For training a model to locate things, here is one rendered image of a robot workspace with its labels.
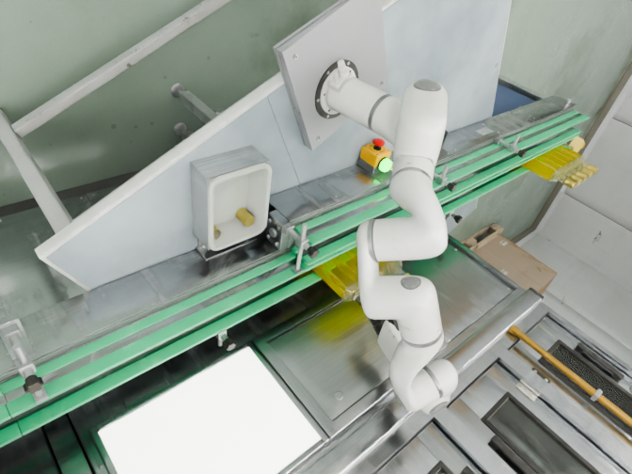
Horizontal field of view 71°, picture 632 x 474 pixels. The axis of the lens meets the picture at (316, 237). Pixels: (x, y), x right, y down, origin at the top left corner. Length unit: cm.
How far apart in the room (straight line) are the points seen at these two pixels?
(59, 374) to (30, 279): 53
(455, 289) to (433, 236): 82
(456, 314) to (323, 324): 46
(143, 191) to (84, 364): 39
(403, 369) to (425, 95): 56
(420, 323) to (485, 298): 81
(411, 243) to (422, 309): 12
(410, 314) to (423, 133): 35
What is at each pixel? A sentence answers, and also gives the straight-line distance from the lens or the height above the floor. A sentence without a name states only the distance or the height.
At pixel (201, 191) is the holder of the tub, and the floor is 80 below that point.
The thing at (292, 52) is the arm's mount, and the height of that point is 78.
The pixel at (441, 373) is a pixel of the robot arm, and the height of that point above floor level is 141.
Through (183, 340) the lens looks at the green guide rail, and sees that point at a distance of 117.
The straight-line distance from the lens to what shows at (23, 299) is 151.
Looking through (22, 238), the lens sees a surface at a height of 24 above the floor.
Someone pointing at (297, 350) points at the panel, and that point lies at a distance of 128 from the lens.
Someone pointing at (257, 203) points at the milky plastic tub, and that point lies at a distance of 119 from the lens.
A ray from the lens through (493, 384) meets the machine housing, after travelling 146.
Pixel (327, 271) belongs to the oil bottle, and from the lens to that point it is 127.
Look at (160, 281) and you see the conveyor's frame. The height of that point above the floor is 82.
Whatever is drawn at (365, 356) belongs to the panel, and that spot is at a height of 120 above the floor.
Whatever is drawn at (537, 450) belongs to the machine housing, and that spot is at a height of 166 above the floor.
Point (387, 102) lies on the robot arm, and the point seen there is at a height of 96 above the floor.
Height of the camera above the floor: 156
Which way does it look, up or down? 31 degrees down
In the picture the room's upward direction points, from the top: 132 degrees clockwise
